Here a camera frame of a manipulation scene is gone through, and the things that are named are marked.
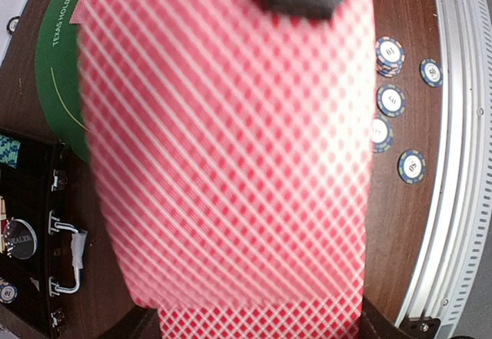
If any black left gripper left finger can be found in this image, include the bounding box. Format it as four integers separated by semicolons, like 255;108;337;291
99;306;161;339

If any dealt red card top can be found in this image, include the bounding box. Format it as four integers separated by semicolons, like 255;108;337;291
69;0;87;25

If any red-backed card deck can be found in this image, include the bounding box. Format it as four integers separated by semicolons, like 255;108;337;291
158;295;362;338

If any clear acrylic dealer button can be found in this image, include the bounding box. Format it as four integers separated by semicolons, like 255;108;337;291
5;218;38;260

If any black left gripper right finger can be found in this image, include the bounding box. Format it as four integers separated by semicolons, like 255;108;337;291
359;297;411;339

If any lone chip by wall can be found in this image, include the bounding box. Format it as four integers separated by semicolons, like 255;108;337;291
6;16;20;35

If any black poker set case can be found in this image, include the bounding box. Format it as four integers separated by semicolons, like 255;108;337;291
1;129;87;338

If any blue tan chip row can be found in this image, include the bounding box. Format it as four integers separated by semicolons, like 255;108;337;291
0;278;18;304

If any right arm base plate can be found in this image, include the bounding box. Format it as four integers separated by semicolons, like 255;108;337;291
399;317;441;339

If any green round poker mat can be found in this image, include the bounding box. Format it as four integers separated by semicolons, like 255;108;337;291
35;0;88;162

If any teal chip row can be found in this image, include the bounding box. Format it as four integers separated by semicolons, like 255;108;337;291
0;135;21;168

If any blue tan chip stack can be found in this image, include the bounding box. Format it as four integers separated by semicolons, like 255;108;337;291
375;36;405;78

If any aluminium front rail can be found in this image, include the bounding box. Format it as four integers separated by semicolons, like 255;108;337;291
396;0;491;338

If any spilled green blue chip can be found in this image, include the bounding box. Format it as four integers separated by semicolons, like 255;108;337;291
420;58;443;88
371;115;394;154
377;84;406;118
397;149;426;184

